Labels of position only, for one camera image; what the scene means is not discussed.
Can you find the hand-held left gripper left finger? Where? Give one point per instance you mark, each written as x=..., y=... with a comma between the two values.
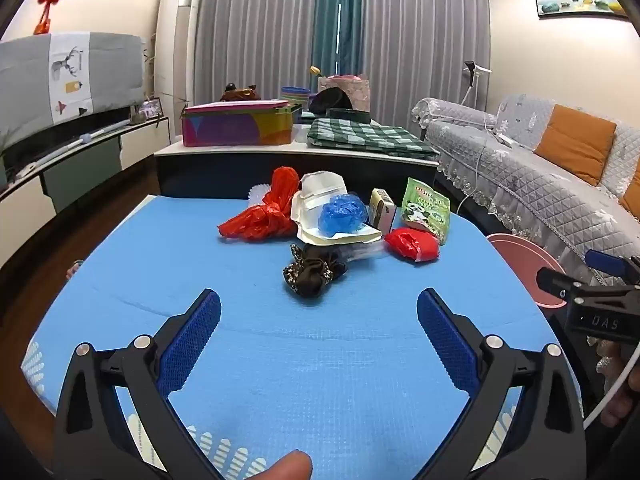
x=195, y=345

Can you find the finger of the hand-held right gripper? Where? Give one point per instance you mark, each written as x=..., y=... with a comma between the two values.
x=557, y=285
x=605, y=261

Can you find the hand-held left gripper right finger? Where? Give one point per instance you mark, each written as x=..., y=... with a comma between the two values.
x=445, y=342

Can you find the pink plastic bin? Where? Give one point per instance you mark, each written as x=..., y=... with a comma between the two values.
x=515, y=265

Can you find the small red plastic bag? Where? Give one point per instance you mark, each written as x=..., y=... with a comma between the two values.
x=412, y=245

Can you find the dark brown patterned cloth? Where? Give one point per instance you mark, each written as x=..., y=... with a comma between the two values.
x=307, y=275

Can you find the green panda snack packet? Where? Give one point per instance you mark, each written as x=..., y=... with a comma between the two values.
x=425, y=205

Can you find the large red plastic bag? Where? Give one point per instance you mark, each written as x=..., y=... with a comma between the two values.
x=265, y=215

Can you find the small cream carton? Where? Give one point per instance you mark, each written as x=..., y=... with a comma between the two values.
x=382, y=207

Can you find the white plastic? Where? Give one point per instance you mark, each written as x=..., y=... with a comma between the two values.
x=257, y=194

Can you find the blue plastic bag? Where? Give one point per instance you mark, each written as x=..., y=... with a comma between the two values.
x=342, y=212

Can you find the white foam food container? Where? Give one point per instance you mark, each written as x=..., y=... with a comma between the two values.
x=320, y=187

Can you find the person's right hand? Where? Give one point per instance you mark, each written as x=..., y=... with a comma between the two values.
x=620, y=402

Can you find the person's left hand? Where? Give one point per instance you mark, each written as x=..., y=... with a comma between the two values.
x=277, y=467

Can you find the orange cushion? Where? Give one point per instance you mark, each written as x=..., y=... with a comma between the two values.
x=575, y=142
x=632, y=187

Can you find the blue foam mat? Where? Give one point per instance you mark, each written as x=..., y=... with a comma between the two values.
x=300, y=360

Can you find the grey quilted sofa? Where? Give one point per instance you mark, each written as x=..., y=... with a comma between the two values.
x=525, y=180

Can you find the white and dark coffee table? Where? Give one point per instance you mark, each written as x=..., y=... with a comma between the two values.
x=225, y=175

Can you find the television cabinet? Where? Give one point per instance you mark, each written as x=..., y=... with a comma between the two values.
x=140, y=142

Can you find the colourful rectangular box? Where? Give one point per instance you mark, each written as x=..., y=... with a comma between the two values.
x=235, y=127

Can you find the green checked cloth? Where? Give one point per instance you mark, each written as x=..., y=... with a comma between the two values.
x=360, y=137

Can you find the white floor lamp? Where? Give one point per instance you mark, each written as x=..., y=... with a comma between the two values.
x=471, y=67

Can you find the white rod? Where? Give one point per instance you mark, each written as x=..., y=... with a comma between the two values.
x=75, y=142

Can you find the dark green box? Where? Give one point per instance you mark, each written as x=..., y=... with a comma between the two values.
x=350, y=116

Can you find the black television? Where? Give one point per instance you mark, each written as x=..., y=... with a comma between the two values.
x=50, y=137

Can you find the brown teapot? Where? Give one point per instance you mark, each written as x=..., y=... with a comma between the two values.
x=240, y=94

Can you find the pink lace bag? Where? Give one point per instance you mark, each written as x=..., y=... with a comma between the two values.
x=359, y=92

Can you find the black bag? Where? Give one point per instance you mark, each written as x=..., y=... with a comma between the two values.
x=330, y=100

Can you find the stack of plastic bowls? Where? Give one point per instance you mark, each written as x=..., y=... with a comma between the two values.
x=295, y=95

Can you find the grey curtain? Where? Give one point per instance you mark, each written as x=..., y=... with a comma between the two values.
x=425, y=35
x=250, y=35

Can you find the white standing air conditioner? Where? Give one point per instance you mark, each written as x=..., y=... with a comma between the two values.
x=175, y=50

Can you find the yellow flower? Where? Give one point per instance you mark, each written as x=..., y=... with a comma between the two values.
x=314, y=70

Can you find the grey television cover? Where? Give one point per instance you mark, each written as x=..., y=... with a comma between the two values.
x=30, y=85

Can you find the teal curtain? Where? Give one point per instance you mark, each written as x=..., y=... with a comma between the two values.
x=330, y=15

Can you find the small photo frame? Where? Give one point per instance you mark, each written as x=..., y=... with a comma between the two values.
x=150, y=108

